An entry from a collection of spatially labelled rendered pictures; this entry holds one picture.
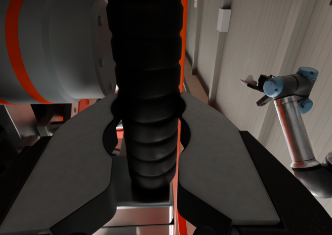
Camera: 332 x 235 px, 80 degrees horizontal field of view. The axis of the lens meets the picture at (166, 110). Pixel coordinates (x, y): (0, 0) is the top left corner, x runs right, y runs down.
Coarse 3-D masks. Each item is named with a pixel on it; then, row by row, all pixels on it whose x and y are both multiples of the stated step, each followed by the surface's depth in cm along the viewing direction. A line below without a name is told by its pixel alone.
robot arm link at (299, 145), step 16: (272, 80) 77; (288, 80) 77; (272, 96) 79; (288, 96) 76; (288, 112) 76; (288, 128) 76; (304, 128) 75; (288, 144) 77; (304, 144) 73; (304, 160) 73; (304, 176) 72; (320, 176) 71; (320, 192) 71
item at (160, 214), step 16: (112, 160) 17; (128, 176) 16; (128, 192) 14; (144, 192) 14; (160, 192) 14; (128, 208) 14; (144, 208) 14; (160, 208) 14; (112, 224) 15; (128, 224) 15; (144, 224) 15; (160, 224) 15
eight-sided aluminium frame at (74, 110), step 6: (78, 102) 53; (48, 108) 48; (54, 108) 49; (60, 108) 52; (66, 108) 48; (72, 108) 49; (48, 114) 48; (54, 114) 49; (60, 114) 51; (66, 114) 48; (72, 114) 49; (60, 120) 51; (66, 120) 48
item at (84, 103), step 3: (81, 99) 55; (84, 99) 57; (87, 99) 60; (81, 102) 54; (84, 102) 57; (87, 102) 59; (63, 105) 53; (81, 105) 54; (84, 105) 57; (87, 105) 59; (63, 108) 52; (78, 108) 53; (81, 108) 54; (84, 108) 57; (63, 111) 52; (78, 111) 53; (63, 114) 52
